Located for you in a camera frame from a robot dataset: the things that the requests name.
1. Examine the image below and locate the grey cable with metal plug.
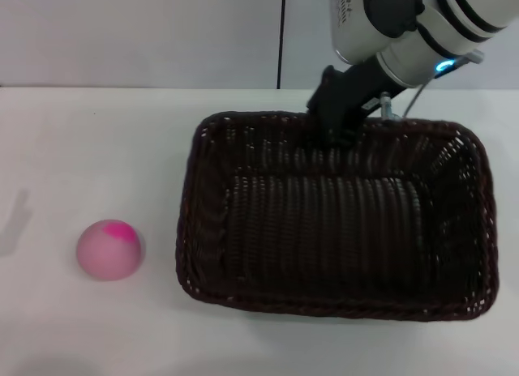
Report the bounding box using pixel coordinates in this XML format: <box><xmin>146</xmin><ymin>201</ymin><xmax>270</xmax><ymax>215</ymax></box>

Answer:
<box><xmin>380</xmin><ymin>79</ymin><xmax>429</xmax><ymax>122</ymax></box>

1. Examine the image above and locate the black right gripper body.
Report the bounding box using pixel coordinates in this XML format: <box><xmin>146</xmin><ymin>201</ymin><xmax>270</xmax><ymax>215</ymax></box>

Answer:
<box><xmin>332</xmin><ymin>55</ymin><xmax>397</xmax><ymax>128</ymax></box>

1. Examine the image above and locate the pink ball with magenta patch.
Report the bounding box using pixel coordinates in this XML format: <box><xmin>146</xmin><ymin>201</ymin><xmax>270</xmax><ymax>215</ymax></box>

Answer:
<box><xmin>75</xmin><ymin>219</ymin><xmax>147</xmax><ymax>281</ymax></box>

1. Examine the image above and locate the dark brown wicker basket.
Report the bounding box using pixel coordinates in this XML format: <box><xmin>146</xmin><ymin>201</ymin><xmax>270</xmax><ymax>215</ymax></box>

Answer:
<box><xmin>174</xmin><ymin>110</ymin><xmax>500</xmax><ymax>323</ymax></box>

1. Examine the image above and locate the black vertical wall strip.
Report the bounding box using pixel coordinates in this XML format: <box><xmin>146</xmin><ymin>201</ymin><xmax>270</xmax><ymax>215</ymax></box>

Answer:
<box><xmin>276</xmin><ymin>0</ymin><xmax>288</xmax><ymax>90</ymax></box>

